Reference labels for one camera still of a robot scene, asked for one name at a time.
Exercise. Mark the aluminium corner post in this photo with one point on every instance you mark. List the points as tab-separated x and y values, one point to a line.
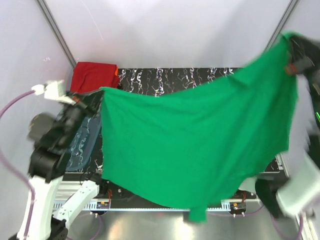
44	8
292	5

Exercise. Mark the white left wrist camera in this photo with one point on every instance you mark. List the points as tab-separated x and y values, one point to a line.
53	90

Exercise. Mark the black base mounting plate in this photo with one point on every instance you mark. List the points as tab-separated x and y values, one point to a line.
124	200

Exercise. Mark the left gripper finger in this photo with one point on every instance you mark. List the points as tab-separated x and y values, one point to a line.
91	96
91	106

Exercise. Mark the folded orange shirt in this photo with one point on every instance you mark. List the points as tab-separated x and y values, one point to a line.
116	71

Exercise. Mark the right aluminium corner post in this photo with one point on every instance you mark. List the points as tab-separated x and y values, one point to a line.
292	5

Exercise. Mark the folded dark red shirt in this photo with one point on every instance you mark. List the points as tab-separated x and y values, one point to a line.
90	76

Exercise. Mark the left aluminium corner post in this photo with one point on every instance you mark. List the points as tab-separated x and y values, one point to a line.
44	8

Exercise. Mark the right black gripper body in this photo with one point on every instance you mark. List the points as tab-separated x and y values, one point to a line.
310	59

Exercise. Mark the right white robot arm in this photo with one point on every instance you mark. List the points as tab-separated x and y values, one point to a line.
297	194

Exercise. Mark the blue transparent plastic tray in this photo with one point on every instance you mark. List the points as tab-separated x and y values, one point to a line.
83	143

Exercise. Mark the green t shirt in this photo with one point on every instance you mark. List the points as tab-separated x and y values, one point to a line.
193	148

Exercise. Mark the black marble pattern mat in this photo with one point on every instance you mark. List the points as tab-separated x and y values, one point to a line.
155	82

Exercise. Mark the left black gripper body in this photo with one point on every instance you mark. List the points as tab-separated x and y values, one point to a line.
73	115

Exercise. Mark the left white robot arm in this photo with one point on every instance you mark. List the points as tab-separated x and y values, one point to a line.
48	164

